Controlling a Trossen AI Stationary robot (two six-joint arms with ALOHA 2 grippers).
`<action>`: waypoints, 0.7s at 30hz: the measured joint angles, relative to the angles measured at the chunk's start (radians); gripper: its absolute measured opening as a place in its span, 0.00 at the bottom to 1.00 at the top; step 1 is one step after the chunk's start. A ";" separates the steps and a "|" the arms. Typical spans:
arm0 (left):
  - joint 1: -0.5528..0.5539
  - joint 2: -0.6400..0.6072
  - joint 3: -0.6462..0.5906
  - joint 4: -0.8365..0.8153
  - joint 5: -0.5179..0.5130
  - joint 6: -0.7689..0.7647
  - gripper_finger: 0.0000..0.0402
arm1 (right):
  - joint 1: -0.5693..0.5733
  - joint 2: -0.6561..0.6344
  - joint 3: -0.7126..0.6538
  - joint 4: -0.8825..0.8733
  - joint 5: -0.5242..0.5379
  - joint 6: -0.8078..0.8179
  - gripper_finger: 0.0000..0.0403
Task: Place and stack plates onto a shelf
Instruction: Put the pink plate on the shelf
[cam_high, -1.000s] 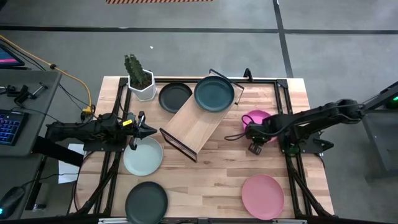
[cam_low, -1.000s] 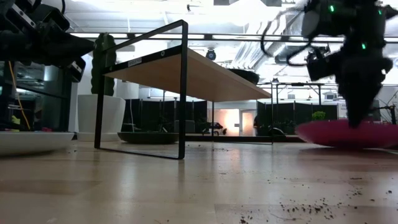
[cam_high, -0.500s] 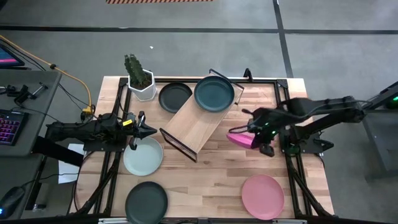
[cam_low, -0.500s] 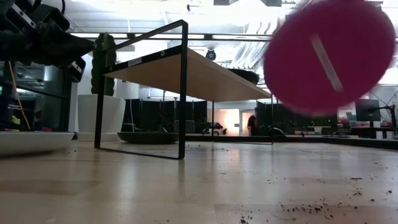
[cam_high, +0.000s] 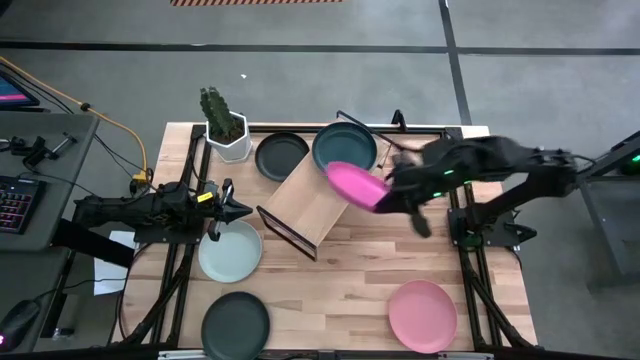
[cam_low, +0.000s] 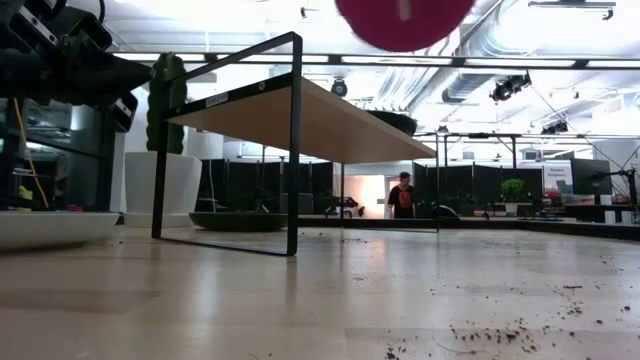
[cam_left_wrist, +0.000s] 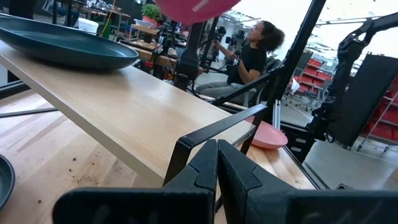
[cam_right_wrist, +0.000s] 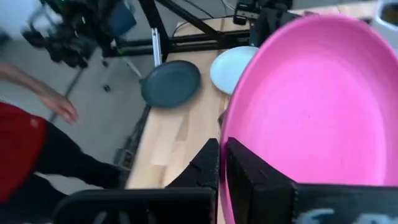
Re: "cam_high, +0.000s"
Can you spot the salmon pink plate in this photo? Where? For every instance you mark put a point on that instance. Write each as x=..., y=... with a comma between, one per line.
x=422, y=316

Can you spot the magenta plate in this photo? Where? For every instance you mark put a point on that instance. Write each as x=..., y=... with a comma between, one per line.
x=352, y=182

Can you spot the black aluminium table frame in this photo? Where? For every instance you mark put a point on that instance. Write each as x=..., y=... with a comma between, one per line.
x=280, y=128

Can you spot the grey metal stand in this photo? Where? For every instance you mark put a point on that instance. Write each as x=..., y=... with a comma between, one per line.
x=610, y=210

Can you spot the green cactus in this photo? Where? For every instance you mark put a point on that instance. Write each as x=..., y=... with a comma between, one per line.
x=217, y=112

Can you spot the white paper sheet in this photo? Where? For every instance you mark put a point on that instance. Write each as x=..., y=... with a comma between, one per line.
x=107, y=280

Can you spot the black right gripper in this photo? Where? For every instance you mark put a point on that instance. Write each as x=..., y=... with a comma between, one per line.
x=417, y=182

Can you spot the white hexagonal plant pot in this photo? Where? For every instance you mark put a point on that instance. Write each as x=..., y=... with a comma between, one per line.
x=235, y=150

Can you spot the black plate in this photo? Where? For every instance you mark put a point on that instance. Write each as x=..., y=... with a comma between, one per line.
x=280, y=156

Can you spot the dark teal plate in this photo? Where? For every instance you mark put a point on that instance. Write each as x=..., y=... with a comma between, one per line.
x=345, y=145

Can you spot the backlit keyboard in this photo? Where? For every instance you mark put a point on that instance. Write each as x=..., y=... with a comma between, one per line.
x=17, y=205

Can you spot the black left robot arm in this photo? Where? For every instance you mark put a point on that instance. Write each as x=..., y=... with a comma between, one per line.
x=125, y=210

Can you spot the black clamp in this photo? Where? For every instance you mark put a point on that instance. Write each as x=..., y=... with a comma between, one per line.
x=398, y=119

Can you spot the wooden shelf black metal frame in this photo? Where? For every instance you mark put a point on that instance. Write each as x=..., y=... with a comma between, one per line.
x=305, y=205

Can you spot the black device green light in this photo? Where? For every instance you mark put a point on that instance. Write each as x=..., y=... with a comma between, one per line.
x=632, y=162

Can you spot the grey desk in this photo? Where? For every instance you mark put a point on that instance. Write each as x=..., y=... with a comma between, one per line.
x=60, y=165

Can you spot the black tool on desk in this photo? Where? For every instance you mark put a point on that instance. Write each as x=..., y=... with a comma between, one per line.
x=35, y=150

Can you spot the dark green plate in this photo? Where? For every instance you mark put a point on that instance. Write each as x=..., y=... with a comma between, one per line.
x=235, y=327

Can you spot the computer monitor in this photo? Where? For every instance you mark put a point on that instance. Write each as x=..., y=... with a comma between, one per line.
x=12, y=95

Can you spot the light mint plate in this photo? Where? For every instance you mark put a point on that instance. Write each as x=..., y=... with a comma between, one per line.
x=230, y=255

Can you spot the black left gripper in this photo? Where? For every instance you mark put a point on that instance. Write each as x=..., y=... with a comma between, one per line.
x=216, y=205

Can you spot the black flat panel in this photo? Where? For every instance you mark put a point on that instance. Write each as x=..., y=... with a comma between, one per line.
x=95, y=244

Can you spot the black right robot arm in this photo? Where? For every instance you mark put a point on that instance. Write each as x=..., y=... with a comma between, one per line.
x=500, y=157

